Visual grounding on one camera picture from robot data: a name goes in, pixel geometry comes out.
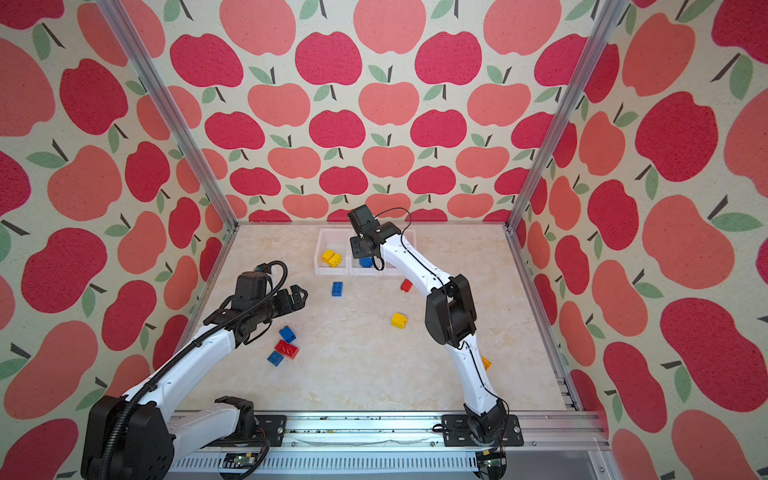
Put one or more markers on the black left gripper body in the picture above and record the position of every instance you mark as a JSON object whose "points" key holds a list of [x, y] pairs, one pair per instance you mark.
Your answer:
{"points": [[281, 305]]}

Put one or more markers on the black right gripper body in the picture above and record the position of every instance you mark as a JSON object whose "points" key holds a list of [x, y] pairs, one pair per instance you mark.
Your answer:
{"points": [[355, 247]]}

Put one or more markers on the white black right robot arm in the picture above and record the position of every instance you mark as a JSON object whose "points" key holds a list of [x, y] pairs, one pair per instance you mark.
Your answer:
{"points": [[450, 318]]}

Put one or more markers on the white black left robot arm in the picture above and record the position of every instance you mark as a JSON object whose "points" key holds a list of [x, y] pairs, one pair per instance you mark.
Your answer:
{"points": [[135, 435]]}

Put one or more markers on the white middle plastic bin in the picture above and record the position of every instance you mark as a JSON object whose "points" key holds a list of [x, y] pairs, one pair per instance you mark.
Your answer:
{"points": [[355, 254]]}

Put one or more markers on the white plastic bin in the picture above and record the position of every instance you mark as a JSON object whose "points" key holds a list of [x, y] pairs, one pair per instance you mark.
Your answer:
{"points": [[355, 254], [391, 270], [338, 240]]}

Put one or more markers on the white left plastic bin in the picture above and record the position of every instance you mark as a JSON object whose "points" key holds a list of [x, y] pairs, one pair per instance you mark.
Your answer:
{"points": [[338, 240]]}

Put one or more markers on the white right plastic bin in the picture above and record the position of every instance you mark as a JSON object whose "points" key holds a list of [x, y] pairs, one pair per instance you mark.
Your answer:
{"points": [[391, 270]]}

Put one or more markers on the red lego left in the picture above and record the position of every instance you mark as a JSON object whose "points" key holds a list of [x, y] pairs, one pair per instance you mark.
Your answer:
{"points": [[287, 349]]}

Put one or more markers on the small blue lego left lower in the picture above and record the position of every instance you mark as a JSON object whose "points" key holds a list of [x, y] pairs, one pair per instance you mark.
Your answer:
{"points": [[275, 358]]}

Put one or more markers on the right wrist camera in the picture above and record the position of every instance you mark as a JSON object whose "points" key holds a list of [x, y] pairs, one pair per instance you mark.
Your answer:
{"points": [[362, 220]]}

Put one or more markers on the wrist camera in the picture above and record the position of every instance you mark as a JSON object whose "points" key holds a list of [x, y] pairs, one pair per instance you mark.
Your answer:
{"points": [[251, 288], [362, 220]]}

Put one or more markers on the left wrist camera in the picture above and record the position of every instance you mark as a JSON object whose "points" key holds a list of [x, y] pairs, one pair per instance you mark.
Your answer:
{"points": [[251, 288]]}

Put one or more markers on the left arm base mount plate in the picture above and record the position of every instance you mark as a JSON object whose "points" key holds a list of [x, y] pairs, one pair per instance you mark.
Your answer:
{"points": [[270, 428]]}

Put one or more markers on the aluminium left frame post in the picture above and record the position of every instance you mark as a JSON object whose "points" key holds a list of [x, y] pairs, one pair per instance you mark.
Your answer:
{"points": [[129, 38]]}

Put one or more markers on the aluminium frame post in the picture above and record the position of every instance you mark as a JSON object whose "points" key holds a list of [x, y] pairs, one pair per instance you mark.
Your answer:
{"points": [[574, 92], [129, 38]]}

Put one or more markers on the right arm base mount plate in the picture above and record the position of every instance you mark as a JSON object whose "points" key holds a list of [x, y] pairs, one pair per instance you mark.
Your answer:
{"points": [[461, 430]]}

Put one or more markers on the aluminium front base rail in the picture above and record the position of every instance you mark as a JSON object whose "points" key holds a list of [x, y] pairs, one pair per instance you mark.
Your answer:
{"points": [[567, 445]]}

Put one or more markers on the aluminium right frame post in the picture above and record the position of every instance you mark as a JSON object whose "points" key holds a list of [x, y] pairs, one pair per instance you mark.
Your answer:
{"points": [[574, 92]]}

